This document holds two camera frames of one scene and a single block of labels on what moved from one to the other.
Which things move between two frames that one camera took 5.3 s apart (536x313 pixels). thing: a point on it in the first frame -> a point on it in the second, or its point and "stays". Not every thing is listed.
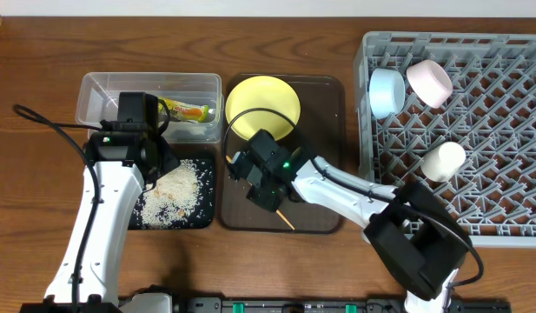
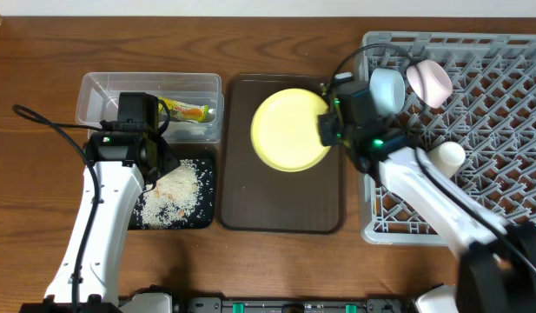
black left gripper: x=164 y=161 stays
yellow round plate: x=262 y=92 -> x=285 y=130
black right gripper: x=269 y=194 -> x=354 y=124
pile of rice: x=168 y=200 stays
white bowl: x=430 y=83 stays
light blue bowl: x=387 y=92 stays
